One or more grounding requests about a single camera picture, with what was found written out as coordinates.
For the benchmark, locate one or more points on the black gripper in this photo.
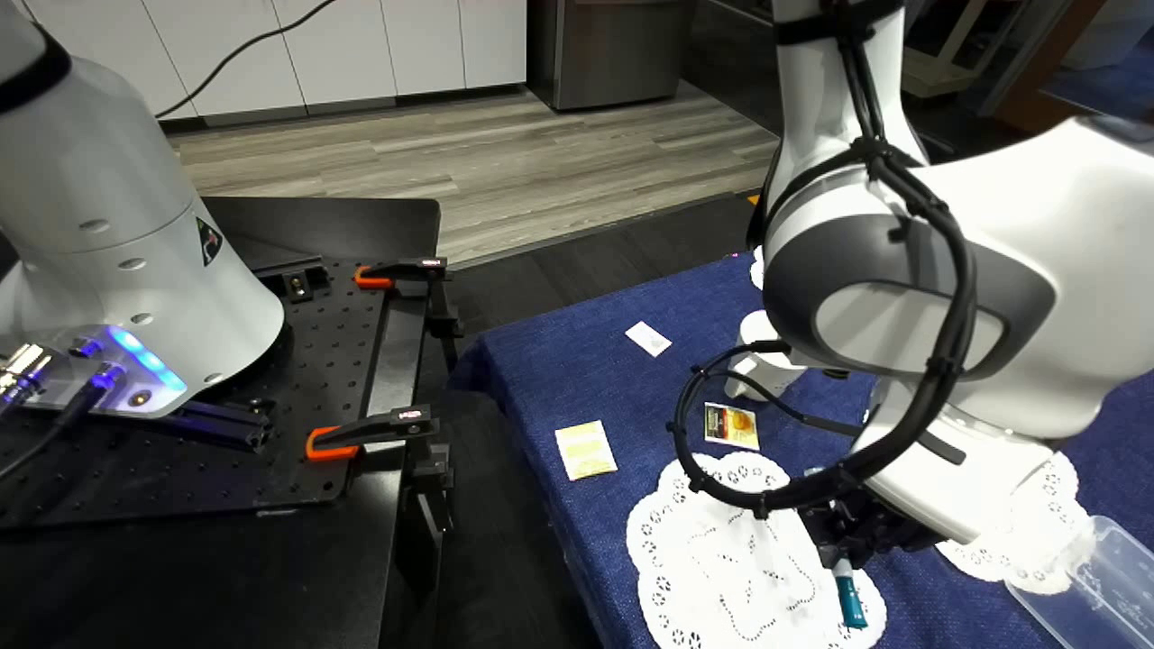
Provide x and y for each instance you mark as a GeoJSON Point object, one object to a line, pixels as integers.
{"type": "Point", "coordinates": [871, 508]}

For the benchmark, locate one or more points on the small brown printed packet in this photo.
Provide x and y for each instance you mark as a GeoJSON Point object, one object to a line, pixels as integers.
{"type": "Point", "coordinates": [735, 425]}

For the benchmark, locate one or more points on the clear plastic container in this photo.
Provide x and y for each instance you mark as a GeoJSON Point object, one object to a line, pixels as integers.
{"type": "Point", "coordinates": [1106, 597]}

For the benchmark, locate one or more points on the yellow sticky note pad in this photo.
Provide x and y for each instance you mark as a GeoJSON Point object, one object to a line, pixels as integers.
{"type": "Point", "coordinates": [587, 447]}

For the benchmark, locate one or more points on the white paper slip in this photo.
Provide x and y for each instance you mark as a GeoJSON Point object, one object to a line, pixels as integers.
{"type": "Point", "coordinates": [647, 338]}

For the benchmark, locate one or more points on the blue fabric table cloth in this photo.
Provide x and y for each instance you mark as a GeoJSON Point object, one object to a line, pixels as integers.
{"type": "Point", "coordinates": [564, 374]}

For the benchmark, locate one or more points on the stainless steel bin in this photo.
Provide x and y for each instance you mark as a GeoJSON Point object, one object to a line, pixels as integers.
{"type": "Point", "coordinates": [607, 55]}

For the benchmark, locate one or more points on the black perforated mounting table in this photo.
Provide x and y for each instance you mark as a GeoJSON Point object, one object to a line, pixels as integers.
{"type": "Point", "coordinates": [302, 360]}

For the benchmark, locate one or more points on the white cabinets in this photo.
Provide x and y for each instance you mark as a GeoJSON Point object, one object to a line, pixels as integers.
{"type": "Point", "coordinates": [398, 48]}

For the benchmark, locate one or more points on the small black bracket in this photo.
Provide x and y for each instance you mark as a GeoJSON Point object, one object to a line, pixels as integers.
{"type": "Point", "coordinates": [308, 281]}

